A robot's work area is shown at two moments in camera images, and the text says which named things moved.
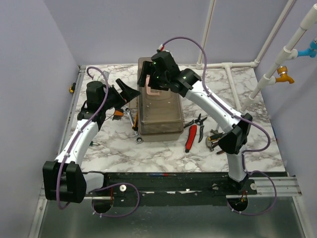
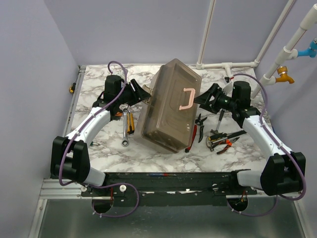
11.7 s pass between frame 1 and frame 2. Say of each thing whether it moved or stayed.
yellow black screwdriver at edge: stayed
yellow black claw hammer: stayed
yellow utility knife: moved
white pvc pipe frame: stayed
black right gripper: moved
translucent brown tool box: moved
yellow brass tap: stayed
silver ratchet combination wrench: moved
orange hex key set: stayed
